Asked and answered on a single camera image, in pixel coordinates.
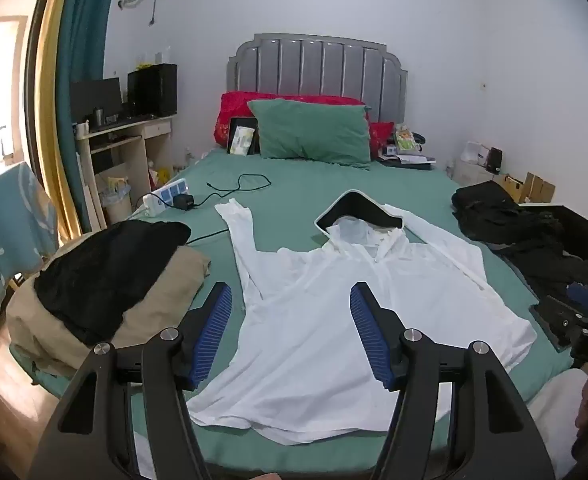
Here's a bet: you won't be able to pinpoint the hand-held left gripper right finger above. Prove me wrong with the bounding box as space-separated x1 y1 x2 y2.
349 281 557 480

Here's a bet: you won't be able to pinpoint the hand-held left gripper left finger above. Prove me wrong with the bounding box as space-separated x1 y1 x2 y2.
26 281 233 480

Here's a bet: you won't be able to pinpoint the white hooded jacket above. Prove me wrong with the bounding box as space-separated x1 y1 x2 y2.
186 189 538 446

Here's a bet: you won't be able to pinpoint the person's right hand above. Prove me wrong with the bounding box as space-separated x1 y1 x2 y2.
575 371 588 442

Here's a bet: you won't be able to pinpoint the black garment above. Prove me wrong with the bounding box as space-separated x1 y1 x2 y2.
496 227 588 306

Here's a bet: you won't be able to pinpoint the beige garment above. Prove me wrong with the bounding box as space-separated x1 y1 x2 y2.
6 247 212 378

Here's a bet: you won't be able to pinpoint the black flat panel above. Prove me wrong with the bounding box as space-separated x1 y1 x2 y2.
554 204 588 271

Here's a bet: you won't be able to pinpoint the black zip jacket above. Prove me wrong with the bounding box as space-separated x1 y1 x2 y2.
451 181 547 245

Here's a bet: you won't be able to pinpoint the cardboard boxes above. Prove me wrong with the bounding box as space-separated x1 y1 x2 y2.
491 172 557 205

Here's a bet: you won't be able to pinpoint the black cloth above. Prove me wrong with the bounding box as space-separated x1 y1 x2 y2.
34 220 192 346

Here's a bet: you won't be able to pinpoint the white blue power strip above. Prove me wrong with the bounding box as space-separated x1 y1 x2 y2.
143 180 191 217

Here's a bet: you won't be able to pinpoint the trash bin with bag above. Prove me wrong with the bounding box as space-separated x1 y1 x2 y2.
96 175 135 226

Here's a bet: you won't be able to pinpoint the bed with green sheet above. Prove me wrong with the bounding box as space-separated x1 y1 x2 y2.
11 147 579 471

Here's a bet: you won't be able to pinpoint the stack of books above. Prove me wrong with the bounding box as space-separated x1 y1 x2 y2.
376 152 437 167

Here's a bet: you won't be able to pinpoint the white box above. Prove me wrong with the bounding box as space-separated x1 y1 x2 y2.
461 141 489 166

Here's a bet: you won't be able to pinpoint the white packet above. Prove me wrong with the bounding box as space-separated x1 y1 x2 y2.
229 127 257 155

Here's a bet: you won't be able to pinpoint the colourful snack packet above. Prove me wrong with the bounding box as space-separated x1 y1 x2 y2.
394 124 422 153

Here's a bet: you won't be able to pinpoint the small red pillow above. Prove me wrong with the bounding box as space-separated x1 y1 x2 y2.
369 121 395 156

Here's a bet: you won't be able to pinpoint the black tablet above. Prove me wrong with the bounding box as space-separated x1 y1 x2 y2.
227 116 259 156

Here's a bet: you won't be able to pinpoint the wooden desk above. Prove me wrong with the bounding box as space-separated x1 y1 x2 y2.
76 114 177 231

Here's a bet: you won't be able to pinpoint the green pillow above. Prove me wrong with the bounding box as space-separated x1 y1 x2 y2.
246 99 373 165

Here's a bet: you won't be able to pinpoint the large red pillow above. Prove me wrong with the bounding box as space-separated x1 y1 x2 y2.
213 91 369 148

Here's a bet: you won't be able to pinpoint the blue printed cloth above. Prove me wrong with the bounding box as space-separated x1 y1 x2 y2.
0 160 60 348

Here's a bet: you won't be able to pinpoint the black computer tower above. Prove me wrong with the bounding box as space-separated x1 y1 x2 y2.
126 63 179 117

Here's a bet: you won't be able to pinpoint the black monitor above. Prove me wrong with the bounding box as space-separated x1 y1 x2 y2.
70 77 123 123

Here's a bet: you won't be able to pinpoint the grey padded headboard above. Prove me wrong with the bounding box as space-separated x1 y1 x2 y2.
226 33 409 113

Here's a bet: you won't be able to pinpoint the teal curtain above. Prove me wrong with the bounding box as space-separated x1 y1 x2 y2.
54 0 120 241

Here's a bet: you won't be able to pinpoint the yellow door frame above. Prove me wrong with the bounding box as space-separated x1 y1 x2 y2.
26 0 82 241

